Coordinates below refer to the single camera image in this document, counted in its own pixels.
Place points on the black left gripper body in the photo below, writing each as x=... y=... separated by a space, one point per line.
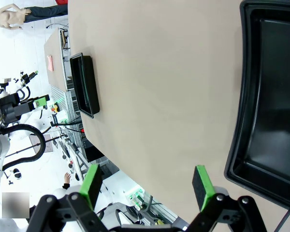
x=12 y=108

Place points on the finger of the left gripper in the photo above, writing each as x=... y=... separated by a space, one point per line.
x=39 y=102

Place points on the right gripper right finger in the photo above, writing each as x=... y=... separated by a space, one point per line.
x=203 y=186

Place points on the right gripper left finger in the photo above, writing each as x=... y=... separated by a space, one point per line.
x=91 y=188

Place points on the black ESD tray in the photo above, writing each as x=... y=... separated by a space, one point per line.
x=268 y=96
x=91 y=84

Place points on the operator hand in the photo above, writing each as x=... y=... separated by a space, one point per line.
x=67 y=177

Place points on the person right hand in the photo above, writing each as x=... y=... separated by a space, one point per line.
x=27 y=11

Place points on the yellow emergency stop button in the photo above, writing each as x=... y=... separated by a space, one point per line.
x=54 y=108

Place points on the small black green gripper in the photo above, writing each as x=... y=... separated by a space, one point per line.
x=29 y=76

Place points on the black control box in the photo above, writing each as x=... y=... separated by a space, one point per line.
x=93 y=152

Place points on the pink sticky note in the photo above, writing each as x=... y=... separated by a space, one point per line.
x=50 y=62

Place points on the brown flat panel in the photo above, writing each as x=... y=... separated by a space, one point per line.
x=55 y=48

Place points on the operator in black clothes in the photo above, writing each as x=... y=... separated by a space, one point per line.
x=15 y=205

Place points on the person in beige shirt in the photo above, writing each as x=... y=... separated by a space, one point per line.
x=46 y=13

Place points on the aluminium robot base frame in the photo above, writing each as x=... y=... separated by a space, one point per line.
x=59 y=91

